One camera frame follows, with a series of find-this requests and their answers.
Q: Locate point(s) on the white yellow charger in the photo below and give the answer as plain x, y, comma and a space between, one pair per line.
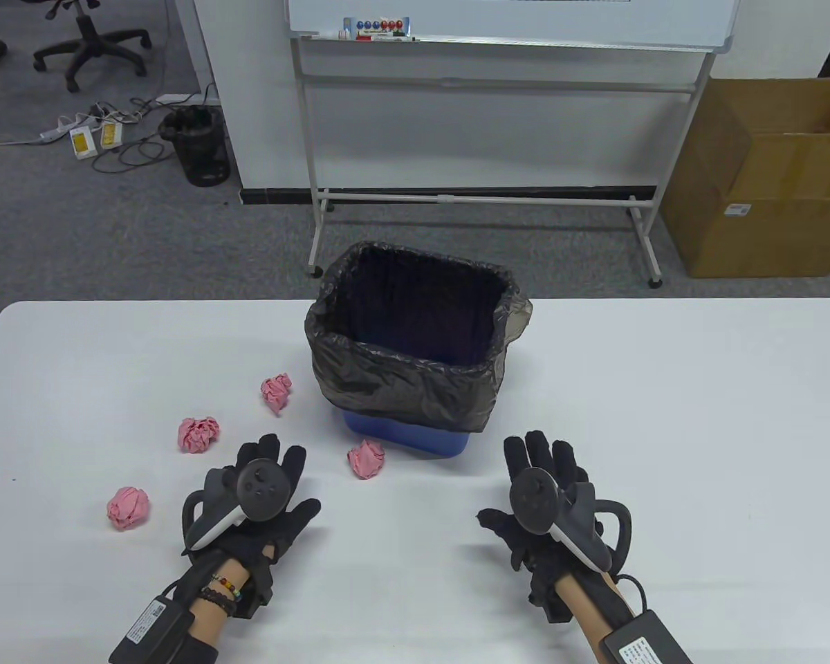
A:
81, 143
112, 135

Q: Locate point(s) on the grey white hand controller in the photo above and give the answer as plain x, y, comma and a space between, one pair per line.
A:
532, 501
263, 487

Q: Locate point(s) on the person's left hand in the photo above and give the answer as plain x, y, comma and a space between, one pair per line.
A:
296, 465

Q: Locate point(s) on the white marker with black cap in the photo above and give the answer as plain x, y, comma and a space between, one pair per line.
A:
395, 39

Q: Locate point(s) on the black left wrist sensor box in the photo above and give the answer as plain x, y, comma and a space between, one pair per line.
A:
149, 622

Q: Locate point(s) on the black wrist sensor box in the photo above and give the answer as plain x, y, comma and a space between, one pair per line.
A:
647, 643
149, 622

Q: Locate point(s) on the strip of round magnets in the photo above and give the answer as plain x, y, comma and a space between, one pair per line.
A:
377, 26

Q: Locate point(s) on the office chair base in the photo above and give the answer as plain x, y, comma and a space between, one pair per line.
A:
83, 41

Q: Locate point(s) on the person's right hand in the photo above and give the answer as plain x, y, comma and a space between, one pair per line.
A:
536, 453

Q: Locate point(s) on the grey white right hand controller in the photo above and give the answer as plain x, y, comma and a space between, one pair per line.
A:
532, 501

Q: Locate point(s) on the pink paper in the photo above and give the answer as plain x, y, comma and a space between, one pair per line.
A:
198, 434
366, 460
276, 393
128, 508

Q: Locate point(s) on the grey white left hand controller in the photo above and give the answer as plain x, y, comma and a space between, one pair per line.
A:
263, 487

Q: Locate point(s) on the brown cardboard box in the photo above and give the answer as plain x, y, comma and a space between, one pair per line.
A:
768, 235

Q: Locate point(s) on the black right wrist sensor box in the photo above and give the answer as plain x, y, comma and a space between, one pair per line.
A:
647, 643

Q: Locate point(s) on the white rolling whiteboard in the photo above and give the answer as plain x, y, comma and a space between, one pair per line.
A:
498, 17

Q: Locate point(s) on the black mesh wastebasket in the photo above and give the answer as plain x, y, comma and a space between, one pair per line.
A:
200, 155

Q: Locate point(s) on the white power strip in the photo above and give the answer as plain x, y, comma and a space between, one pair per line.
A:
55, 131

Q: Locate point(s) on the blue recycling bin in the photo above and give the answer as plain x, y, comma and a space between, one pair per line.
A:
401, 436

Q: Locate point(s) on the black plastic bin liner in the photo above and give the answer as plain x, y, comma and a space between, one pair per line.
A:
401, 387

